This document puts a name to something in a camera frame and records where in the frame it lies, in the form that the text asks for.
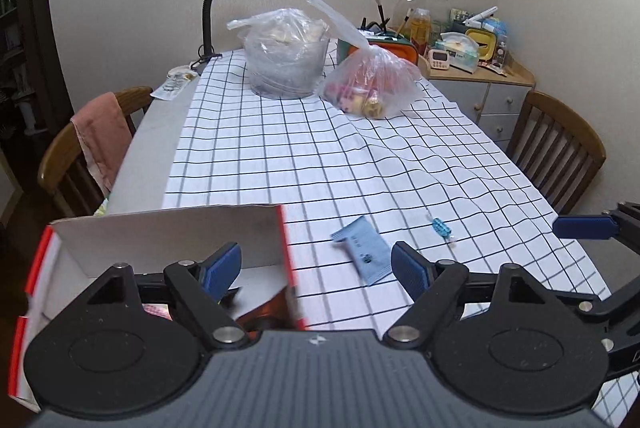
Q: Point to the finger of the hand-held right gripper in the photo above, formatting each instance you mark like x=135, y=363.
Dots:
x=592, y=308
x=585, y=226

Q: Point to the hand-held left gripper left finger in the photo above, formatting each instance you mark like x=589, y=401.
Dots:
x=222, y=269

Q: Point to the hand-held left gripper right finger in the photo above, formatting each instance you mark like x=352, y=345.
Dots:
x=407, y=269

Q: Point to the light blue snack packet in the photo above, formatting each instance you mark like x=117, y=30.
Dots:
x=362, y=250

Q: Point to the blue candy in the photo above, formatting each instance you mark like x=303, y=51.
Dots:
x=442, y=228

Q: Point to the red and white cardboard box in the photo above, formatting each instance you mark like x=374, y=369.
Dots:
x=165, y=233

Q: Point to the red snack pack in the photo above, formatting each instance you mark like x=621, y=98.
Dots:
x=157, y=310

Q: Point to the clear bag with pink snacks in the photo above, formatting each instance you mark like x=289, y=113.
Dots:
x=372, y=78

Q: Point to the wooden chair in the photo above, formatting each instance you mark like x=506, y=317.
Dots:
x=560, y=143
x=60, y=158

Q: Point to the white checked tablecloth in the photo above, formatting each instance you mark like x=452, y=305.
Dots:
x=325, y=158

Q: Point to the grey cabinet with wooden top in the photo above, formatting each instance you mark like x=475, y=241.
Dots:
x=495, y=103

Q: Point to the pink towel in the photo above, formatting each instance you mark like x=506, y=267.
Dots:
x=102, y=138

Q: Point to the small clear bag of papers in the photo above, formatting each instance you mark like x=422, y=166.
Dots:
x=172, y=83

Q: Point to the yellow holder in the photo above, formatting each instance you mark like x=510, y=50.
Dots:
x=482, y=43

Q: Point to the white kitchen timer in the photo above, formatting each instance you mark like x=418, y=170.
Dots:
x=438, y=60

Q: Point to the tissue box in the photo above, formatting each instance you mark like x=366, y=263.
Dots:
x=460, y=53

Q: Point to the orange pouch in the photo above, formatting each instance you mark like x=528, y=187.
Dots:
x=400, y=48

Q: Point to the clear bag with grey bowl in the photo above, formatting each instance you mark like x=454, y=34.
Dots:
x=285, y=53

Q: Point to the orange drink bottle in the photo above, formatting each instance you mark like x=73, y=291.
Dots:
x=421, y=28

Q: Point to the wooden paint brush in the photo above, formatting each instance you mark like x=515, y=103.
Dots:
x=405, y=21

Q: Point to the black paint brush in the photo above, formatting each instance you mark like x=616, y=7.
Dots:
x=381, y=11

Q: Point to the dark bookshelf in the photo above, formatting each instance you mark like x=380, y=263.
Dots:
x=20, y=33

